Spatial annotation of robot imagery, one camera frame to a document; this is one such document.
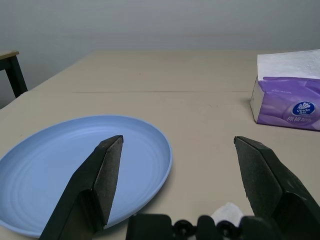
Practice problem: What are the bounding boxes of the purple tissue pack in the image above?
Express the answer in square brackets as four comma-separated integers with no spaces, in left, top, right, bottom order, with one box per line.
[249,49,320,132]

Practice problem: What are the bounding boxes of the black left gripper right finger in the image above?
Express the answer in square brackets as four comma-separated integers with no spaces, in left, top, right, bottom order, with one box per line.
[233,135,320,240]

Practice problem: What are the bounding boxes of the beige side table black legs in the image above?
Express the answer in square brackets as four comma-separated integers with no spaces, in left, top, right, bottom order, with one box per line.
[0,50,28,99]

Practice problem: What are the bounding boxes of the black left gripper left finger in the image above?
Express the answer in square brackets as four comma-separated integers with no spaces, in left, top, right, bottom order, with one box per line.
[38,134,125,240]

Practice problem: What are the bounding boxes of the white tissue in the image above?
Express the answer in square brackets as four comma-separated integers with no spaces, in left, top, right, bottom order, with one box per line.
[211,202,245,224]

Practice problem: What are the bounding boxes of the blue plastic plate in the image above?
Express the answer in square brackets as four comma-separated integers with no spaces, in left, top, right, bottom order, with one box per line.
[0,114,173,238]

